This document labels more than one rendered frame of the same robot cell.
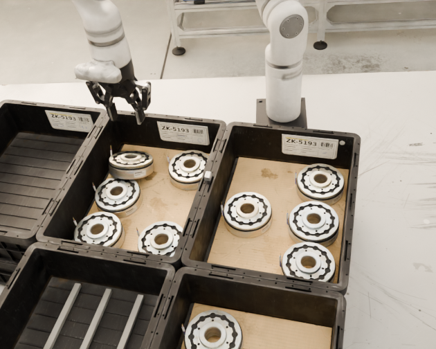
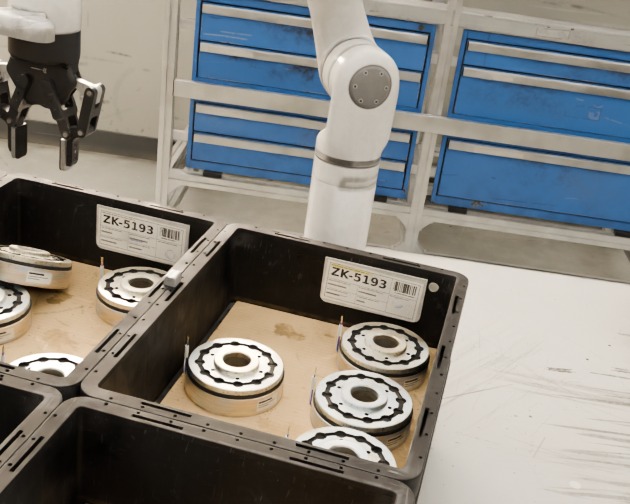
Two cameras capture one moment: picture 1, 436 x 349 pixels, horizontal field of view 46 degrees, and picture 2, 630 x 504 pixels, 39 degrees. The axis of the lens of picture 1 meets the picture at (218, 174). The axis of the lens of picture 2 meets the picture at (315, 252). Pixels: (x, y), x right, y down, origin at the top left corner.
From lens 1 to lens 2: 0.34 m
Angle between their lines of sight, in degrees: 22
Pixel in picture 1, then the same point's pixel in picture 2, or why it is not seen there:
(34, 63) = not seen: outside the picture
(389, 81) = (519, 280)
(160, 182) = (75, 310)
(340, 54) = not seen: hidden behind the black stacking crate
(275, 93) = (323, 214)
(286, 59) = (353, 148)
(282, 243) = (293, 434)
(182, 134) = (139, 238)
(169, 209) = (80, 350)
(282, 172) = (315, 333)
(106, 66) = (31, 15)
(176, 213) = not seen: hidden behind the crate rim
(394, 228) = (514, 486)
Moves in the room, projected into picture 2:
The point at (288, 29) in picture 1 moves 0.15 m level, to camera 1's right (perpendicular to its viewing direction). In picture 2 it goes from (364, 90) to (476, 101)
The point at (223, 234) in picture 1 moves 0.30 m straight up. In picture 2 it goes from (179, 403) to (198, 126)
